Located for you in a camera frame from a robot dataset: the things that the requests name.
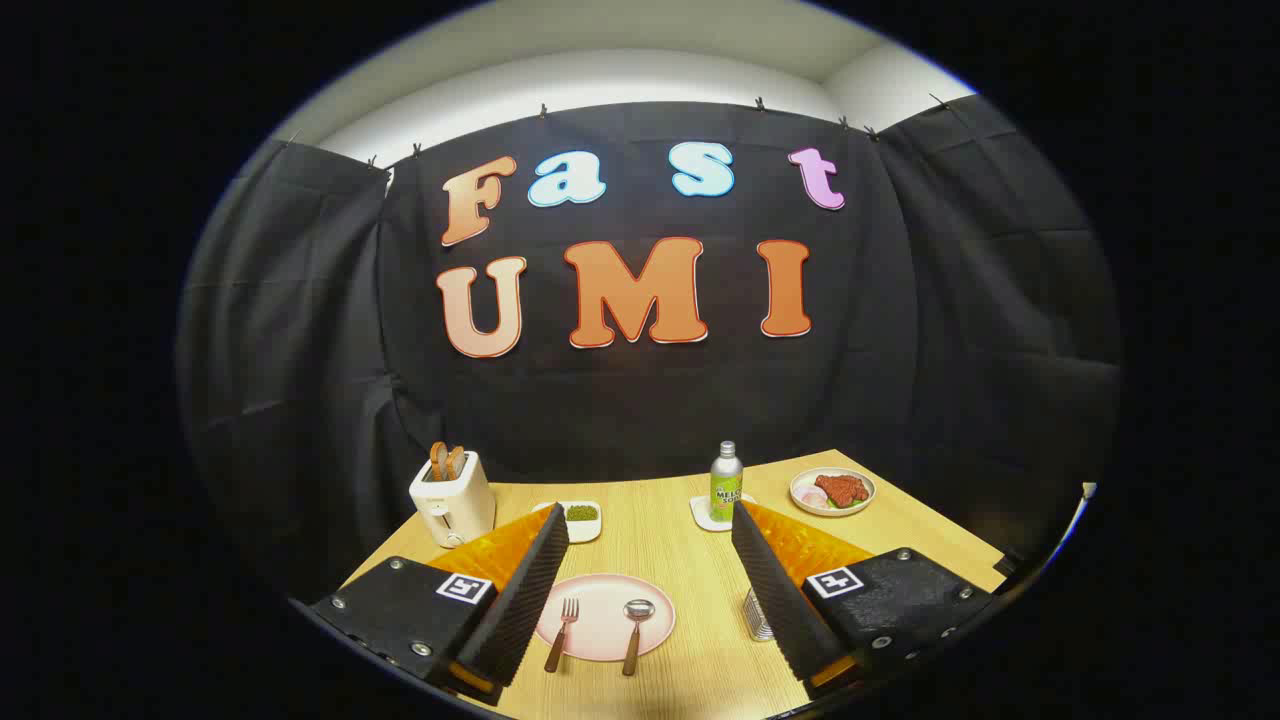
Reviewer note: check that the white round food plate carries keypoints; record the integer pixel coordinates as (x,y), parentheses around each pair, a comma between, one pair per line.
(860,482)

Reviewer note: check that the white square coaster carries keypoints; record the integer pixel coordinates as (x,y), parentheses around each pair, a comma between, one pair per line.
(702,515)

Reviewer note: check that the white toaster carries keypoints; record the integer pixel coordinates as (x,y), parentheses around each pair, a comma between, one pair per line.
(455,505)

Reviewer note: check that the white divided snack dish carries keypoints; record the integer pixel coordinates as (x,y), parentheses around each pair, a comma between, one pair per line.
(587,531)

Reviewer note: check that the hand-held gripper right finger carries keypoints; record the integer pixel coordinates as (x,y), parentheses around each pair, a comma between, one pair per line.
(780,600)

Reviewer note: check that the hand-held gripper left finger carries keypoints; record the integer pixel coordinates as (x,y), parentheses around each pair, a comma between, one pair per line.
(520,600)

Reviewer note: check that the pink plate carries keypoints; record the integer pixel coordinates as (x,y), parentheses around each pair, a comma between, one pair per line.
(600,600)

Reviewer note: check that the brown toast slice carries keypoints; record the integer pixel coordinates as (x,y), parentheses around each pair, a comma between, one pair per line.
(438,460)
(456,462)

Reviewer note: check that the white flat board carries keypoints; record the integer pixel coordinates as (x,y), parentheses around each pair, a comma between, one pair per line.
(1088,490)

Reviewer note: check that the green soda bottle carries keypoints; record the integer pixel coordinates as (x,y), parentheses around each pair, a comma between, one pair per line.
(726,490)

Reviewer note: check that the red meat piece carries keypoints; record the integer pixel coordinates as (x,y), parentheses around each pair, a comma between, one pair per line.
(842,489)

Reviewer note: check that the pink ham slices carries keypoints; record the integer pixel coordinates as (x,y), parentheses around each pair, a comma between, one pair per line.
(812,496)

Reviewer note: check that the pile of green beans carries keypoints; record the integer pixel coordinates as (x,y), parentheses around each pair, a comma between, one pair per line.
(582,513)

